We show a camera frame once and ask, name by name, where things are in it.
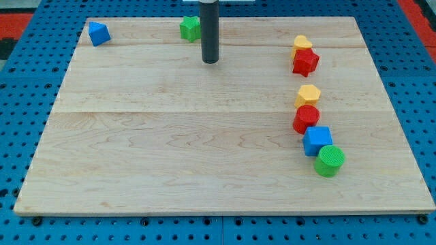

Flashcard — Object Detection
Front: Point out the yellow hexagon block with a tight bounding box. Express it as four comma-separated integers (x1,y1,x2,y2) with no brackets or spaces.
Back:
294,84,321,108

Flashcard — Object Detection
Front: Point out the blue triangle block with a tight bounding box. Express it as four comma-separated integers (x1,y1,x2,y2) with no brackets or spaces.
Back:
88,21,111,46

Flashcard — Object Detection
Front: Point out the green star block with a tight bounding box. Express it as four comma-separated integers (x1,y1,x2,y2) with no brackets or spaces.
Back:
179,16,201,42

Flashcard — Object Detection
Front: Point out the green cylinder block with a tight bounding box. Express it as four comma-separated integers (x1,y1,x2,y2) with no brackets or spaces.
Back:
314,145,345,178

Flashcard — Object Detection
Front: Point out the blue cube block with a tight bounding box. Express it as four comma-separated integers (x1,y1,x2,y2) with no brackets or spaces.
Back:
302,126,333,157

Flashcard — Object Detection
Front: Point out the red cylinder block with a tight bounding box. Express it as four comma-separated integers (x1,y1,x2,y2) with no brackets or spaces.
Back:
292,105,320,134

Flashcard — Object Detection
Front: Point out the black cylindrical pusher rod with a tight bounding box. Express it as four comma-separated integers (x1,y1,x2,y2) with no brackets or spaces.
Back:
199,0,219,64

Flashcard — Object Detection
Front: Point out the red star block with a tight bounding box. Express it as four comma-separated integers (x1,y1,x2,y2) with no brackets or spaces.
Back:
292,48,320,77

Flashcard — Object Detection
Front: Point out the yellow heart block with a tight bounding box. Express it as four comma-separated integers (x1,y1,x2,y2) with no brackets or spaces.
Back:
290,35,313,59

